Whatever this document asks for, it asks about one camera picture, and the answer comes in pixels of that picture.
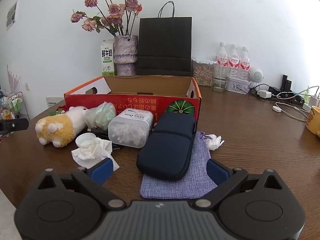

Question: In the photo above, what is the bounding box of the purple fabric pouch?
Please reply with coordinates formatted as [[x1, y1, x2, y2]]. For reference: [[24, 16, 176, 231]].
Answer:
[[140, 131, 217, 199]]

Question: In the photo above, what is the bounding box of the small white tissue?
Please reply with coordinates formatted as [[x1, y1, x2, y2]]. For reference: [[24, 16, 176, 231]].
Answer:
[[204, 134, 225, 151]]

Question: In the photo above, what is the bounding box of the yellow white plush toy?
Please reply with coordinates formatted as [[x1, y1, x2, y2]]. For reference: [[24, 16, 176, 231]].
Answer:
[[35, 106, 88, 148]]

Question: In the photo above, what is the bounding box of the clear cotton swab box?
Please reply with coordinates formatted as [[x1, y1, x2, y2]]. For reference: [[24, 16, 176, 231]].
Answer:
[[108, 108, 153, 148]]

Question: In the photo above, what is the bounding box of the green packet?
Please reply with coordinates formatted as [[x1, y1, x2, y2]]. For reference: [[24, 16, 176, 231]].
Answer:
[[85, 102, 117, 131]]

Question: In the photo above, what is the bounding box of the navy zipper case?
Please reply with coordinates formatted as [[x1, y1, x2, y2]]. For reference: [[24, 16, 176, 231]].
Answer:
[[136, 113, 196, 181]]

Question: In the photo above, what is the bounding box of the white board with label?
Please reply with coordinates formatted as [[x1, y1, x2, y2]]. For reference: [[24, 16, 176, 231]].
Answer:
[[46, 96, 65, 108]]

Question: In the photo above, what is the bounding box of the white power adapter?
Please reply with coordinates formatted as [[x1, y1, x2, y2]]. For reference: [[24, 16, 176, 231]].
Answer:
[[257, 89, 272, 99]]

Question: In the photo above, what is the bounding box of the red cardboard box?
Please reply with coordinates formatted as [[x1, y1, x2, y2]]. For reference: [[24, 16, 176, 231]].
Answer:
[[64, 75, 202, 121]]

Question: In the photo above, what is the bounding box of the clear drinking glass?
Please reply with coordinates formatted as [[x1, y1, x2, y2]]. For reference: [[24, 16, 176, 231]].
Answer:
[[212, 66, 228, 92]]

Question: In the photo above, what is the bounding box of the white round speaker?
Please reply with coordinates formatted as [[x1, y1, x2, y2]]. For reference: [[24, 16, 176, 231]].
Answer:
[[249, 67, 264, 88]]

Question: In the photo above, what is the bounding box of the clear jar of seeds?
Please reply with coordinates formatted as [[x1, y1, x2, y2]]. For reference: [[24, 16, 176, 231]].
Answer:
[[191, 58, 216, 87]]

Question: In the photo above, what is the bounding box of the yellow mug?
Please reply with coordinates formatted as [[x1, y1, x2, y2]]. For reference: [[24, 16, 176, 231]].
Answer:
[[306, 106, 320, 137]]

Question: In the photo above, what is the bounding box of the water bottle red label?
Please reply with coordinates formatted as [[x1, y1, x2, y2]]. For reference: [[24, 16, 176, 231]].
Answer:
[[228, 44, 240, 78], [239, 47, 251, 80], [216, 42, 228, 67]]

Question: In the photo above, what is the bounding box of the green white milk carton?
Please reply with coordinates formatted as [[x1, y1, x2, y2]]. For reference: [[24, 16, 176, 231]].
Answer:
[[100, 40, 115, 76]]

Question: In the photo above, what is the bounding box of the purple ceramic vase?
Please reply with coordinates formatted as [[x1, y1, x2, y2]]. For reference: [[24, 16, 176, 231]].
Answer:
[[114, 35, 138, 76]]

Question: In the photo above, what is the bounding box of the black paper bag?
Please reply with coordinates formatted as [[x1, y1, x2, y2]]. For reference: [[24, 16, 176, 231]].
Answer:
[[136, 1, 192, 76]]

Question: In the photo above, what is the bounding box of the dried rose bouquet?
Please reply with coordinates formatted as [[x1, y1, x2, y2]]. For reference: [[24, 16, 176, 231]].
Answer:
[[71, 0, 143, 37]]

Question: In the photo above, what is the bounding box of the white lid ring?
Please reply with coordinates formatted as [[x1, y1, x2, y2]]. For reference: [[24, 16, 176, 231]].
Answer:
[[75, 133, 97, 149]]

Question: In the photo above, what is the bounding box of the white charger cable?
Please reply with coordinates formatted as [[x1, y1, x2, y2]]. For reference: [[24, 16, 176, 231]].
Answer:
[[272, 85, 320, 123]]

